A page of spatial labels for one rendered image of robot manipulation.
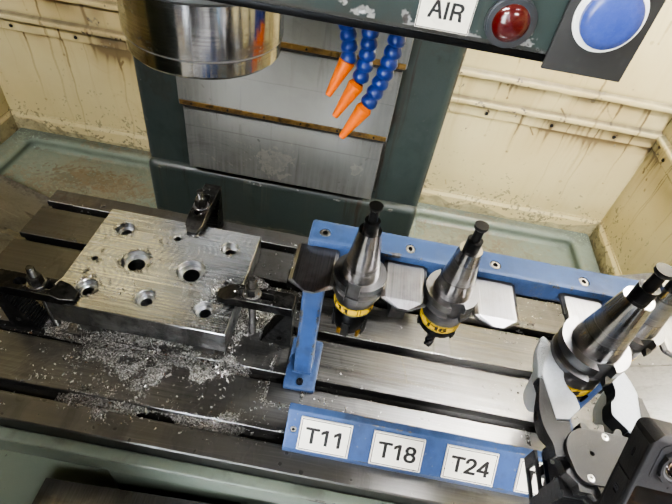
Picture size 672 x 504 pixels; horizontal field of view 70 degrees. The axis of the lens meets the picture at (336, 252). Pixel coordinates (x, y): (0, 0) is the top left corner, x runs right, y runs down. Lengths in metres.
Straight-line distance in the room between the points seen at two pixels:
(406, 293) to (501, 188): 1.13
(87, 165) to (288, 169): 0.87
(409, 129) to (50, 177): 1.19
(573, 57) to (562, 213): 1.47
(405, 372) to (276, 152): 0.58
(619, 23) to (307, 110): 0.83
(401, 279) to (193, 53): 0.33
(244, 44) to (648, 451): 0.45
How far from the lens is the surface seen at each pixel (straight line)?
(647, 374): 1.27
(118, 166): 1.82
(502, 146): 1.58
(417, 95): 1.07
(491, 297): 0.61
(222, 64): 0.49
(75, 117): 1.88
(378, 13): 0.30
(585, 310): 0.66
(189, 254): 0.90
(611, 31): 0.31
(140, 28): 0.50
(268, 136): 1.13
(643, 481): 0.42
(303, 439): 0.77
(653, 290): 0.46
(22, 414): 0.90
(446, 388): 0.90
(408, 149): 1.14
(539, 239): 1.77
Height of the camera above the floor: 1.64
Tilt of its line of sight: 46 degrees down
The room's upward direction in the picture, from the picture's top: 10 degrees clockwise
